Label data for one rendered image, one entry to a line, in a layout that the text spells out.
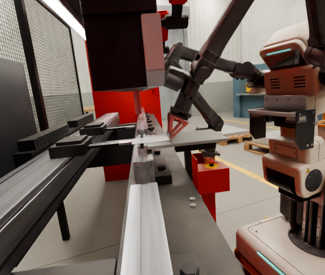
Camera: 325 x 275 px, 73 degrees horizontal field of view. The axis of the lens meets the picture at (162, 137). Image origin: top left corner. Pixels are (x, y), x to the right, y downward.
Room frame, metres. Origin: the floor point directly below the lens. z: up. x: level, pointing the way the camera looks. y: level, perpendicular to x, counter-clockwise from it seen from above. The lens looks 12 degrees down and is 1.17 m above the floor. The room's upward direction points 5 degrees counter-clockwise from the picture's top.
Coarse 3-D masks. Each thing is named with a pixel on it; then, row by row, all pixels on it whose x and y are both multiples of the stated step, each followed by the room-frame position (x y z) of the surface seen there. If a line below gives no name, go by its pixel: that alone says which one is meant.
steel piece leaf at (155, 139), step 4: (156, 136) 0.80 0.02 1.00; (160, 136) 0.80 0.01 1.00; (164, 136) 0.79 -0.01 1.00; (168, 136) 0.76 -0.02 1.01; (144, 140) 0.76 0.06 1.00; (148, 140) 0.75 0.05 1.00; (152, 140) 0.74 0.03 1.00; (156, 140) 0.74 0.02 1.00; (160, 140) 0.73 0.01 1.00; (164, 140) 0.73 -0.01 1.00; (168, 140) 0.73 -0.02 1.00
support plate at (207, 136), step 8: (152, 136) 0.82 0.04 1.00; (176, 136) 0.78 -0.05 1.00; (184, 136) 0.77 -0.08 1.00; (192, 136) 0.76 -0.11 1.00; (200, 136) 0.75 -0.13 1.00; (208, 136) 0.74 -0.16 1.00; (216, 136) 0.73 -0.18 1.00; (224, 136) 0.72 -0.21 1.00; (152, 144) 0.70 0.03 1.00; (160, 144) 0.69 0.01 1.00; (168, 144) 0.68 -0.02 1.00; (176, 144) 0.68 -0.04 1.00; (184, 144) 0.68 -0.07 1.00; (192, 144) 0.68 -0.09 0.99
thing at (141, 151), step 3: (138, 135) 0.86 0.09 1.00; (144, 135) 0.85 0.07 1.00; (141, 138) 0.85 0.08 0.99; (141, 141) 0.79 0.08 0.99; (138, 144) 0.71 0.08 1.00; (141, 144) 0.75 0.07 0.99; (138, 147) 0.68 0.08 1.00; (141, 147) 0.70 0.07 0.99; (144, 147) 0.69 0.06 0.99; (138, 150) 0.68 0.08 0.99; (141, 150) 0.68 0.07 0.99; (144, 150) 0.69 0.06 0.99; (138, 153) 0.68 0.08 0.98; (141, 153) 0.68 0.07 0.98; (144, 153) 0.69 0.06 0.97
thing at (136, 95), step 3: (135, 93) 0.71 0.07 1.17; (138, 93) 0.71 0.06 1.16; (135, 96) 0.71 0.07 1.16; (138, 96) 0.71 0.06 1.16; (135, 99) 0.71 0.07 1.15; (138, 99) 0.71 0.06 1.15; (135, 102) 0.71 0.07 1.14; (138, 102) 0.71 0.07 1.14; (135, 105) 0.71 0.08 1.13; (138, 105) 0.71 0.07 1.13; (135, 108) 0.71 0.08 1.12; (138, 108) 0.71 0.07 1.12; (135, 111) 0.71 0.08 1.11; (138, 111) 0.71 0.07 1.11; (138, 114) 0.71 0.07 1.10
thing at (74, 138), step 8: (72, 136) 0.77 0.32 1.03; (80, 136) 0.76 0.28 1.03; (56, 144) 0.69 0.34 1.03; (64, 144) 0.69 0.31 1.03; (72, 144) 0.69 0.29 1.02; (80, 144) 0.69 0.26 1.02; (88, 144) 0.75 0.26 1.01; (96, 144) 0.75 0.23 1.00; (104, 144) 0.74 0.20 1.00; (112, 144) 0.73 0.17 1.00; (120, 144) 0.73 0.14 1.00; (128, 144) 0.74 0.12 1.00; (56, 152) 0.68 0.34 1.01; (64, 152) 0.68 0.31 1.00; (72, 152) 0.68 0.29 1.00; (80, 152) 0.68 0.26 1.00
